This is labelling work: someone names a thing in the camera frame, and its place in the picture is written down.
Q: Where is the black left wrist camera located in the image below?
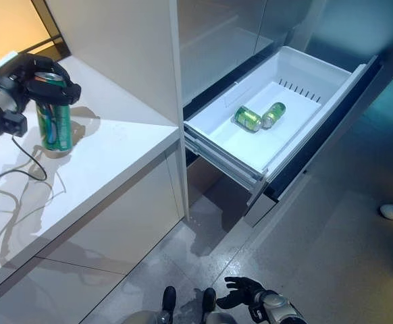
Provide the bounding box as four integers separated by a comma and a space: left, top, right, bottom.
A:
2, 112, 28, 138

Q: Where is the black framed glass window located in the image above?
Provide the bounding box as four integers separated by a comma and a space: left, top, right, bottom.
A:
0, 0, 71, 80

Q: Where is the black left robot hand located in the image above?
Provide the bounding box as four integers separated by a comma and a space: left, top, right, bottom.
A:
0, 50, 82, 109

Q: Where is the stainless steel fridge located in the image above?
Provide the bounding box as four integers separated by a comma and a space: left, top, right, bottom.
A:
176, 0, 393, 234

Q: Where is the green soda can orange stripe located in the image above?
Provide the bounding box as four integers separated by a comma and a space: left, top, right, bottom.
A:
35, 72, 74, 151

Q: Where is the tall white side panel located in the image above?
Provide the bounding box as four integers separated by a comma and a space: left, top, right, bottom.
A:
167, 0, 192, 222

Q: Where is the black right robot foot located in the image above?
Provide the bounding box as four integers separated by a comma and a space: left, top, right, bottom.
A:
203, 288, 217, 313

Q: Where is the black robot foot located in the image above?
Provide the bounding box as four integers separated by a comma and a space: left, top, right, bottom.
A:
203, 288, 217, 313
162, 286, 177, 313

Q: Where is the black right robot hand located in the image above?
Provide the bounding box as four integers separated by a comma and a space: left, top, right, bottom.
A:
215, 276, 269, 311

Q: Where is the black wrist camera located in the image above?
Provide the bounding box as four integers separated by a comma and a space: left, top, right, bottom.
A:
2, 112, 28, 138
249, 302, 265, 321

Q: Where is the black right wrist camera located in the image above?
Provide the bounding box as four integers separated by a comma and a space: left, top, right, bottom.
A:
249, 302, 265, 321

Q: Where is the thin black left camera cable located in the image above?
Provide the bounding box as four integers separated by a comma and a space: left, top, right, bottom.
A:
0, 134, 48, 189

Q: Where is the fridge drawer white bin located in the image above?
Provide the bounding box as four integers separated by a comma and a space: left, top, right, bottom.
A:
182, 46, 386, 217

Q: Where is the black left robot foot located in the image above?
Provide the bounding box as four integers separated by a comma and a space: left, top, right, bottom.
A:
162, 286, 177, 313

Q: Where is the white counter cabinet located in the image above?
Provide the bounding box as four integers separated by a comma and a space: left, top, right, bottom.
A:
0, 55, 187, 324

